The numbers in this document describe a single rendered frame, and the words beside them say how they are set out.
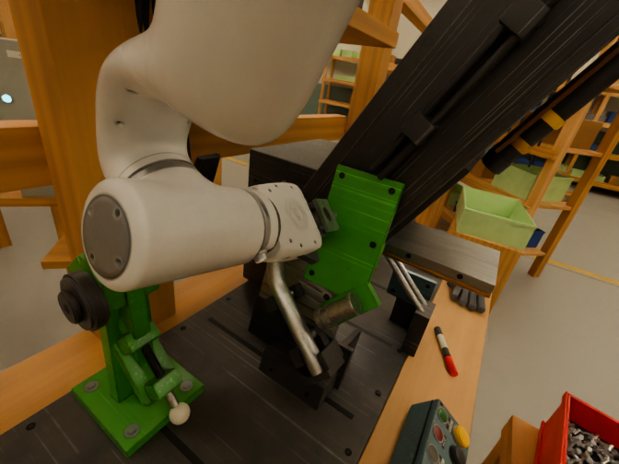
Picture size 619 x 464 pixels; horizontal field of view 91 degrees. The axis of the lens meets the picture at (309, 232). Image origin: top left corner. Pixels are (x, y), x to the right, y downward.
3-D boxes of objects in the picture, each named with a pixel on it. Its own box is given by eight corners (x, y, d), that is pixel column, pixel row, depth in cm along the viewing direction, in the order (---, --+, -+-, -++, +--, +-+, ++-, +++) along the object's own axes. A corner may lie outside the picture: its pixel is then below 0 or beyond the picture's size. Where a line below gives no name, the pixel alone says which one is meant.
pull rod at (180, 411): (194, 417, 45) (193, 391, 42) (178, 433, 43) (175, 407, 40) (170, 395, 47) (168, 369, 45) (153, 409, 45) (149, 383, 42)
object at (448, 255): (494, 263, 65) (500, 251, 64) (488, 300, 53) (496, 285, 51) (335, 205, 82) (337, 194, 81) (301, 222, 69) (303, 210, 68)
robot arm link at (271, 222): (278, 250, 31) (294, 248, 33) (246, 172, 32) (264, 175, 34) (223, 279, 34) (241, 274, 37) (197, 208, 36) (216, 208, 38)
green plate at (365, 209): (374, 294, 58) (414, 186, 53) (359, 306, 51) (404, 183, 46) (322, 269, 63) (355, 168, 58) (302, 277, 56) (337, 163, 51)
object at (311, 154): (352, 261, 97) (379, 153, 81) (297, 309, 73) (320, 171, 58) (304, 239, 105) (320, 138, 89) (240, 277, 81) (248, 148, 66)
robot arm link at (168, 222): (192, 217, 36) (233, 280, 34) (57, 222, 25) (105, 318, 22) (229, 165, 33) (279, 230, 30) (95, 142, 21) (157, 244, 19)
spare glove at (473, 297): (449, 269, 101) (452, 262, 100) (484, 282, 97) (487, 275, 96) (441, 300, 85) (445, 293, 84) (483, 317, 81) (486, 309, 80)
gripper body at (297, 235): (288, 254, 33) (332, 243, 42) (253, 169, 34) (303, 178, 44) (239, 278, 36) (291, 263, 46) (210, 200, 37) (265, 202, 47)
